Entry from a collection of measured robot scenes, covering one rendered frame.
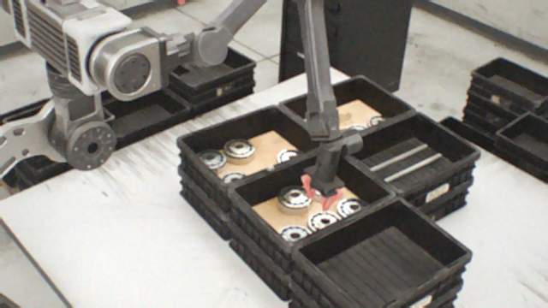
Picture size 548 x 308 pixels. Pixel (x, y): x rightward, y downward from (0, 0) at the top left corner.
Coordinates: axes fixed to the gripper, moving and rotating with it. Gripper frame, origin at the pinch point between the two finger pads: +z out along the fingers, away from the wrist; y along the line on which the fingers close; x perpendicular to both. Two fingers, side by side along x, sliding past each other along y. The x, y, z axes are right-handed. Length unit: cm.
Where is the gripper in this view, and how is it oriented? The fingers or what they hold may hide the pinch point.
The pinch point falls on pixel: (318, 202)
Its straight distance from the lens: 187.2
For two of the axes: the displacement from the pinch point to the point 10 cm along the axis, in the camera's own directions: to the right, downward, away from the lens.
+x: -8.2, 2.3, -5.2
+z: -1.3, 8.1, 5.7
